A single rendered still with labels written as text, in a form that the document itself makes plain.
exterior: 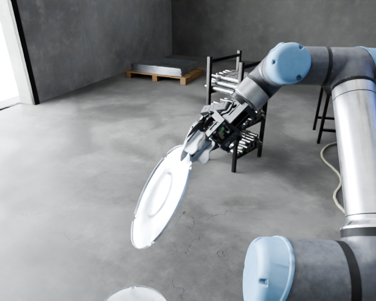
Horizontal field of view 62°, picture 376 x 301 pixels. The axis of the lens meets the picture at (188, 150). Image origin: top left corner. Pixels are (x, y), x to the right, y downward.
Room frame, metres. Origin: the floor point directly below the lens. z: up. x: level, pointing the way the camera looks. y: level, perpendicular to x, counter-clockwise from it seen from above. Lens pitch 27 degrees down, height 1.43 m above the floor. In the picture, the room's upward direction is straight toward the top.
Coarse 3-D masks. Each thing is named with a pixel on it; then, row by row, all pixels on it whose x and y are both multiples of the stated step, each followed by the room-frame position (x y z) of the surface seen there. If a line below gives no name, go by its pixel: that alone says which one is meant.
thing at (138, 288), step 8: (128, 288) 0.89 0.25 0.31; (136, 288) 0.89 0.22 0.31; (144, 288) 0.89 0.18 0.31; (152, 288) 0.89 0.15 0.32; (112, 296) 0.86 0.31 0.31; (120, 296) 0.86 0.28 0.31; (128, 296) 0.86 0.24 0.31; (136, 296) 0.86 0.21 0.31; (144, 296) 0.86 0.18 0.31; (152, 296) 0.86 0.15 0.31; (160, 296) 0.86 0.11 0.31
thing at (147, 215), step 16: (176, 160) 0.73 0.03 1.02; (160, 176) 0.76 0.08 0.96; (176, 176) 0.67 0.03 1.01; (144, 192) 0.78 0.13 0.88; (160, 192) 0.67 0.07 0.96; (176, 192) 0.61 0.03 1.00; (144, 208) 0.70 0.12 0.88; (160, 208) 0.62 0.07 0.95; (176, 208) 0.55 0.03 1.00; (144, 224) 0.64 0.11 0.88; (160, 224) 0.57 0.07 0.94; (144, 240) 0.58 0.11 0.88
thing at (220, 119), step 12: (240, 96) 0.69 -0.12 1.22; (228, 108) 0.70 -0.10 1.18; (240, 108) 0.67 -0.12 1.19; (216, 120) 0.66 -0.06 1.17; (228, 120) 0.66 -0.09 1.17; (240, 120) 0.66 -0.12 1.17; (204, 132) 0.70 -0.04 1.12; (216, 132) 0.64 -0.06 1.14; (228, 132) 0.65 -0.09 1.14; (228, 144) 0.65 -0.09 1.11
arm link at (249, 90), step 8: (248, 80) 0.70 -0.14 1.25; (240, 88) 0.70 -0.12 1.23; (248, 88) 0.69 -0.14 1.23; (256, 88) 0.68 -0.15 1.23; (248, 96) 0.68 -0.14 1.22; (256, 96) 0.68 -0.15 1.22; (264, 96) 0.68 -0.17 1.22; (248, 104) 0.68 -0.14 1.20; (256, 104) 0.68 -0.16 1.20; (264, 104) 0.72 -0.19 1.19
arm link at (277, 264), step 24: (264, 240) 0.36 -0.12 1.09; (288, 240) 0.36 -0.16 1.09; (312, 240) 0.37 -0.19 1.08; (264, 264) 0.32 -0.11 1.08; (288, 264) 0.32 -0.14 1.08; (312, 264) 0.32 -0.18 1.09; (336, 264) 0.32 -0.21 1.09; (264, 288) 0.30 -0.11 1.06; (288, 288) 0.29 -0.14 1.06; (312, 288) 0.29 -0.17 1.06; (336, 288) 0.29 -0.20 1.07; (360, 288) 0.29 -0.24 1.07
